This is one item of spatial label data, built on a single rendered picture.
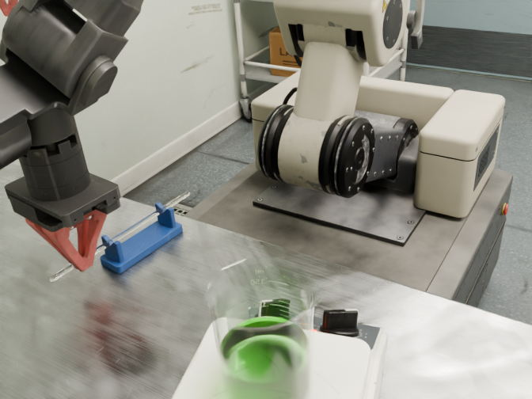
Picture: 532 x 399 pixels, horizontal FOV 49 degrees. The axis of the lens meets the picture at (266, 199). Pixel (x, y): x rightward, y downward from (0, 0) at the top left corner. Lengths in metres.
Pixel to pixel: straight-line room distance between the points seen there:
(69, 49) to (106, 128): 1.76
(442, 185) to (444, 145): 0.10
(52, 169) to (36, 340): 0.17
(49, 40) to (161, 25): 1.92
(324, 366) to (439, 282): 0.85
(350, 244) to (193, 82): 1.44
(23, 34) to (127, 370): 0.29
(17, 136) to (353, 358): 0.31
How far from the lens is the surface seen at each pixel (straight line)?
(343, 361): 0.41
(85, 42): 0.48
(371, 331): 0.50
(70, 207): 0.55
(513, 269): 1.92
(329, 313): 0.47
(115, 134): 2.27
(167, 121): 2.48
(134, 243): 0.68
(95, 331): 0.60
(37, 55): 0.49
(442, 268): 1.28
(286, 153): 1.20
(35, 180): 0.57
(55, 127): 0.54
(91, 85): 0.49
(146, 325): 0.59
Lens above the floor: 1.14
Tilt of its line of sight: 31 degrees down
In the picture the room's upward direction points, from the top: 4 degrees counter-clockwise
